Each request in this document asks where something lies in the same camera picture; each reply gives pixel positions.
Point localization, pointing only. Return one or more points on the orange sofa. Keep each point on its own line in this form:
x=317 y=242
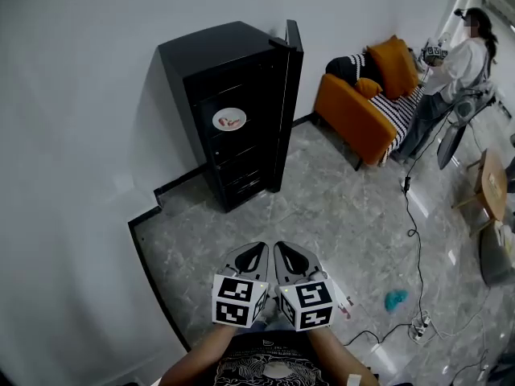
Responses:
x=350 y=115

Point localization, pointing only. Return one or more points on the black white striped blanket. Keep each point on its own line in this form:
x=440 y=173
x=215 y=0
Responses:
x=396 y=113

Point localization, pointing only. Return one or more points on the white round plate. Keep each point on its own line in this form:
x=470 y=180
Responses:
x=237 y=115

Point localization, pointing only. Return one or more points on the grey bin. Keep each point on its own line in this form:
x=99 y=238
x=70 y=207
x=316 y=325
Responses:
x=497 y=255

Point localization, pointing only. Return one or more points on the large orange cushion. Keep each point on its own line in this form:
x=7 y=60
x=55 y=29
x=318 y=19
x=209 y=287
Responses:
x=396 y=66

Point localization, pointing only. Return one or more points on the white power strip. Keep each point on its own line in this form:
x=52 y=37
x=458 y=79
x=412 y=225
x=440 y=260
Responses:
x=421 y=327

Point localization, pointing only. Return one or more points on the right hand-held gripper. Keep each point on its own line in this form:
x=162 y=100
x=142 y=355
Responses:
x=310 y=304

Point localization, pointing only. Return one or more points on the round wooden side table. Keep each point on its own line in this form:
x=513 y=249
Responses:
x=494 y=183

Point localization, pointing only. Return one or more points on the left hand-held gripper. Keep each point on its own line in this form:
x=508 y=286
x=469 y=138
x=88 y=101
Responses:
x=235 y=302

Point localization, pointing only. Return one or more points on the black cabinet fridge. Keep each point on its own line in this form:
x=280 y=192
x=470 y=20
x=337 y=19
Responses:
x=209 y=50

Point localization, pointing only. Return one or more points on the black printed t-shirt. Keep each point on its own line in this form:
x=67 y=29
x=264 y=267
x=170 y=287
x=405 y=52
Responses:
x=261 y=360

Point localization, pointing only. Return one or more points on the grey black office chair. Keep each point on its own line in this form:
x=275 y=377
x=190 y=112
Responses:
x=452 y=143

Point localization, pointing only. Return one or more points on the small orange cushion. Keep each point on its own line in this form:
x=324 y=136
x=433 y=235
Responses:
x=367 y=87

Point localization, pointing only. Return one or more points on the black white striped cushion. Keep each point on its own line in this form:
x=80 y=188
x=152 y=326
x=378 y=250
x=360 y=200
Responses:
x=346 y=66

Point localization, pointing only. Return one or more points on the person's right forearm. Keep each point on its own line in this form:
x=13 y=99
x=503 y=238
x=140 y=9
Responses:
x=334 y=356

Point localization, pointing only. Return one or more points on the teal cloth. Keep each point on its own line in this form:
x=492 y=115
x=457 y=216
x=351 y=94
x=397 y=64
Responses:
x=396 y=300

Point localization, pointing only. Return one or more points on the person's grey shoe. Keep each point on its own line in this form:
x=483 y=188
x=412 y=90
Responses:
x=269 y=312

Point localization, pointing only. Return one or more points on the white red paper packet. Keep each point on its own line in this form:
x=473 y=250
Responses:
x=345 y=302

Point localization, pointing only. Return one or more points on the person's blue jeans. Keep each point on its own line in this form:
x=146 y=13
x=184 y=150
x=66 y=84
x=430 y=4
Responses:
x=257 y=327

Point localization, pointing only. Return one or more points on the white adhesive patch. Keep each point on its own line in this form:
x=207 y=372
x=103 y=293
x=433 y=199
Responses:
x=354 y=379

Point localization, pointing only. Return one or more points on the person's left forearm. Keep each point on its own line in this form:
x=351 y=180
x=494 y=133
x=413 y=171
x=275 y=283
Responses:
x=201 y=356

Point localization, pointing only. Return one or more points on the black power adapter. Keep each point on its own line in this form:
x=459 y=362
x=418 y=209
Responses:
x=406 y=183

